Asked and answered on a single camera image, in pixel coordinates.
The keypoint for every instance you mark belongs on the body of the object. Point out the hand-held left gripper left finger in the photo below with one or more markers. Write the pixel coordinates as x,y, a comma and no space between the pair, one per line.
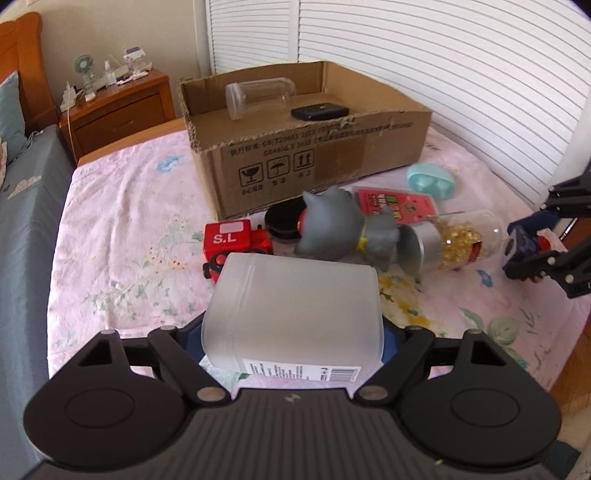
193,344

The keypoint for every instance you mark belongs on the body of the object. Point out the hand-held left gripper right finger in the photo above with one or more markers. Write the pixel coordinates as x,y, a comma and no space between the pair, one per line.
392,344

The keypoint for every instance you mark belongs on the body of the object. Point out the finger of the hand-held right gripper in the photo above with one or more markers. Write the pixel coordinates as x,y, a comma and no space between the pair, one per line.
554,265
531,221

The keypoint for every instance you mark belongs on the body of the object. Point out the black toy gamepad red buttons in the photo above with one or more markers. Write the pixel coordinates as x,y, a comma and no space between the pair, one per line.
519,247

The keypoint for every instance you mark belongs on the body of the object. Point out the frosted white plastic container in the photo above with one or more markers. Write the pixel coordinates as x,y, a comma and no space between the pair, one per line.
291,314

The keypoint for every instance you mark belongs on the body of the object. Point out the red toy train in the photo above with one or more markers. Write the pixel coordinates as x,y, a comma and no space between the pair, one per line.
231,237

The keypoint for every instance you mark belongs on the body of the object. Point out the red card case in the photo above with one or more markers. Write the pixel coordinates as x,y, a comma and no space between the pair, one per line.
408,203

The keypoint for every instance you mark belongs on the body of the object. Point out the grey plush toy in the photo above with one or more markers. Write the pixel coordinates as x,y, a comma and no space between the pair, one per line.
332,221

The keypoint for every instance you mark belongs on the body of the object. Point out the cardboard box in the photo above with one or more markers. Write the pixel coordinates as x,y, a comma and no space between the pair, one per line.
346,152

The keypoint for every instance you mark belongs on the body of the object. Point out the clear bottle of gold capsules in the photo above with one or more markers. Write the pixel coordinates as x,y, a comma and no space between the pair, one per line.
461,240

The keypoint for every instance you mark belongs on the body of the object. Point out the teal earbud case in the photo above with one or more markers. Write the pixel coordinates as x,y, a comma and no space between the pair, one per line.
429,180

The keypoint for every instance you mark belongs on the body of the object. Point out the pink floral bed sheet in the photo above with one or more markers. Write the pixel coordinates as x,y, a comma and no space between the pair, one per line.
129,230

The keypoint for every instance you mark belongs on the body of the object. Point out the white louvered closet door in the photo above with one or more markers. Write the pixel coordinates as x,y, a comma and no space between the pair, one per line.
251,37
461,60

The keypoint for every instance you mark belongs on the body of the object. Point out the blue bed sheet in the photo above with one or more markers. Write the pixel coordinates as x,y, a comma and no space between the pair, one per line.
27,240

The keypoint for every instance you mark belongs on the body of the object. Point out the black rectangular case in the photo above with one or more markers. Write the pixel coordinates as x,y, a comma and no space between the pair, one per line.
319,112

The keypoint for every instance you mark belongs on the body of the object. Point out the wooden nightstand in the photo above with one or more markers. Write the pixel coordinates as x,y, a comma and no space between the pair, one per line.
120,113

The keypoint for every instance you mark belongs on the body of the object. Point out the clear plastic jar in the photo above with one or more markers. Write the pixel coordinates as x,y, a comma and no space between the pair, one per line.
258,97

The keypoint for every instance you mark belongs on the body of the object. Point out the white charger device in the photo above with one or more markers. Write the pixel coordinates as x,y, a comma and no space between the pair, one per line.
68,97

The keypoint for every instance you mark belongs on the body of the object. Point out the clear spray bottle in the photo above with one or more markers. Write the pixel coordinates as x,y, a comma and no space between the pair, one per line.
109,74

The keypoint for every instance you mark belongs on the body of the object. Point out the teal pillow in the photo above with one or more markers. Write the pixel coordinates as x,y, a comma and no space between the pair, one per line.
11,115

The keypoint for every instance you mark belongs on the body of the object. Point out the small green desk fan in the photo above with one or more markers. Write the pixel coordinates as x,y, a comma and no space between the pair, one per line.
84,64

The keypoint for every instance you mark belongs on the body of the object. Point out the wooden headboard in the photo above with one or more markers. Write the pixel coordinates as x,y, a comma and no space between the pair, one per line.
27,60

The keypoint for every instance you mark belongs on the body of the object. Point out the wooden bed frame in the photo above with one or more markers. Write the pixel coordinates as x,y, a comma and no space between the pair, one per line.
138,138

